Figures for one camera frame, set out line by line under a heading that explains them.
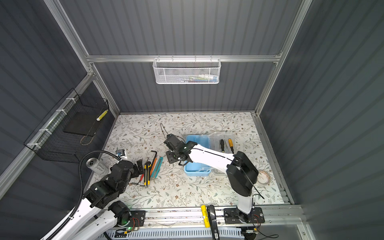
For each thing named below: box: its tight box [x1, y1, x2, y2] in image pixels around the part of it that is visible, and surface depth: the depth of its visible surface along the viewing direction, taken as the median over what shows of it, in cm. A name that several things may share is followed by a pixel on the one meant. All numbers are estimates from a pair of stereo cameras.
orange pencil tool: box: [150, 157, 158, 176], surface depth 93 cm
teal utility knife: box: [150, 156, 164, 181], surface depth 93 cm
